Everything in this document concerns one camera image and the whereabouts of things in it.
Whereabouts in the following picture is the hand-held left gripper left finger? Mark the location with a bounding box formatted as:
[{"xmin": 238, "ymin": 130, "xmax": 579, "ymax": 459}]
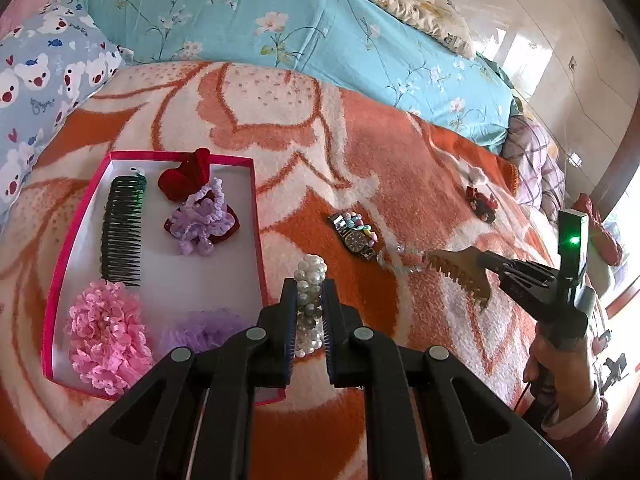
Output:
[{"xmin": 44, "ymin": 278, "xmax": 298, "ymax": 480}]

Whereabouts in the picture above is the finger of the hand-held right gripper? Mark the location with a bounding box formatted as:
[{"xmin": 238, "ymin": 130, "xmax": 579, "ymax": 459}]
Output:
[
  {"xmin": 499, "ymin": 270, "xmax": 554, "ymax": 294},
  {"xmin": 476, "ymin": 252, "xmax": 557, "ymax": 281}
]

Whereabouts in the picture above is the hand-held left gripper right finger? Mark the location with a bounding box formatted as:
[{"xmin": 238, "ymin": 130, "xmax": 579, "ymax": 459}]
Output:
[{"xmin": 321, "ymin": 279, "xmax": 573, "ymax": 480}]

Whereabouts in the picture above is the gold hair comb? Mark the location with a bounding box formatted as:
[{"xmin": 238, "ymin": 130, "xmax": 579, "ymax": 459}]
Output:
[{"xmin": 427, "ymin": 246, "xmax": 493, "ymax": 313}]

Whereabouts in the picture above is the white pearl bracelet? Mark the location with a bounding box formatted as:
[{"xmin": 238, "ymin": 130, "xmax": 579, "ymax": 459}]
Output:
[{"xmin": 292, "ymin": 254, "xmax": 328, "ymax": 359}]

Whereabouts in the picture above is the purple organza scrunchie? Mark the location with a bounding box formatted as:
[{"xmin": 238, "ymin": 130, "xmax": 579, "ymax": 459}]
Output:
[{"xmin": 160, "ymin": 309, "xmax": 251, "ymax": 353}]

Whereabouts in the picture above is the red box with white inside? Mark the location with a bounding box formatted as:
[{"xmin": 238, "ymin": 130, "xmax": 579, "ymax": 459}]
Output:
[{"xmin": 41, "ymin": 150, "xmax": 287, "ymax": 407}]

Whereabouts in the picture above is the clear crystal bracelet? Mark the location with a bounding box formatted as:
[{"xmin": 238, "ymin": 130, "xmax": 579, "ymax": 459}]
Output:
[{"xmin": 375, "ymin": 244, "xmax": 431, "ymax": 277}]

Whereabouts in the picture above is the small purple beaded scrunchie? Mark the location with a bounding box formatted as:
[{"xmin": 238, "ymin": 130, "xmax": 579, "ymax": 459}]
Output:
[{"xmin": 167, "ymin": 177, "xmax": 236, "ymax": 258}]

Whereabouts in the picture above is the pink flower scrunchie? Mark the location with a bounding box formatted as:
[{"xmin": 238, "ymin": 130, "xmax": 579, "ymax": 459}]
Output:
[{"xmin": 63, "ymin": 281, "xmax": 156, "ymax": 397}]

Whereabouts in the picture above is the dark red velvet bow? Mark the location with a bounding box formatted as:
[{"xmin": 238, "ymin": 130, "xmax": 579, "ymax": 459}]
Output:
[{"xmin": 158, "ymin": 147, "xmax": 241, "ymax": 241}]

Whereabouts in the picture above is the black hair comb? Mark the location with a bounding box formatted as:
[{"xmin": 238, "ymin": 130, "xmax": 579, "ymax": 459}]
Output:
[{"xmin": 101, "ymin": 172, "xmax": 147, "ymax": 287}]

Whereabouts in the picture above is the person's right forearm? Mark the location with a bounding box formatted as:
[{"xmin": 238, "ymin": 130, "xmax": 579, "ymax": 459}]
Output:
[{"xmin": 542, "ymin": 390, "xmax": 613, "ymax": 461}]

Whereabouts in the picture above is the person's right hand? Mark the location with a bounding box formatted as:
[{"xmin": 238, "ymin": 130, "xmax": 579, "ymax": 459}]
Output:
[{"xmin": 522, "ymin": 321, "xmax": 601, "ymax": 415}]

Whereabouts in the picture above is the red and black crochet clip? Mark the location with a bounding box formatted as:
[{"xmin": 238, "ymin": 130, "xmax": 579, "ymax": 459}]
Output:
[{"xmin": 465, "ymin": 185, "xmax": 498, "ymax": 225}]

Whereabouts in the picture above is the silver wrist watch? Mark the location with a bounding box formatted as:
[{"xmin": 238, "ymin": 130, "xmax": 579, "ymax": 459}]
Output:
[{"xmin": 328, "ymin": 212, "xmax": 378, "ymax": 261}]

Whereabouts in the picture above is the plaid pillow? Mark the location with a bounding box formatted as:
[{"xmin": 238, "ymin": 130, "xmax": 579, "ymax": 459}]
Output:
[{"xmin": 502, "ymin": 112, "xmax": 566, "ymax": 221}]

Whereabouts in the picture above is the orange and white blanket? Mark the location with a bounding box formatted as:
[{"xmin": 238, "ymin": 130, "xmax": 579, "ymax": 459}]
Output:
[{"xmin": 0, "ymin": 60, "xmax": 616, "ymax": 480}]

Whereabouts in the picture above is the cream animal print pillow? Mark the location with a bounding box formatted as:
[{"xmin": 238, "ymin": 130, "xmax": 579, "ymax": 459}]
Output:
[{"xmin": 332, "ymin": 0, "xmax": 478, "ymax": 61}]

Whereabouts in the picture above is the blue floral quilt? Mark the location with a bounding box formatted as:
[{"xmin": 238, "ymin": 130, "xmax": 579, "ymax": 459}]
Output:
[{"xmin": 65, "ymin": 0, "xmax": 518, "ymax": 156}]

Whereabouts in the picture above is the bear print pillow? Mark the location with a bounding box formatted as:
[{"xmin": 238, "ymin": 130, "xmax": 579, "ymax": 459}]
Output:
[{"xmin": 0, "ymin": 0, "xmax": 126, "ymax": 211}]

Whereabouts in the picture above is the black cable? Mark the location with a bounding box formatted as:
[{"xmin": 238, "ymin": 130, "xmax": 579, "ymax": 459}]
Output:
[{"xmin": 512, "ymin": 382, "xmax": 536, "ymax": 417}]

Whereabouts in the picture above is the colourful bead bracelet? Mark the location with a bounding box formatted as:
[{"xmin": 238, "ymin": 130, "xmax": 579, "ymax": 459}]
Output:
[{"xmin": 340, "ymin": 212, "xmax": 382, "ymax": 248}]

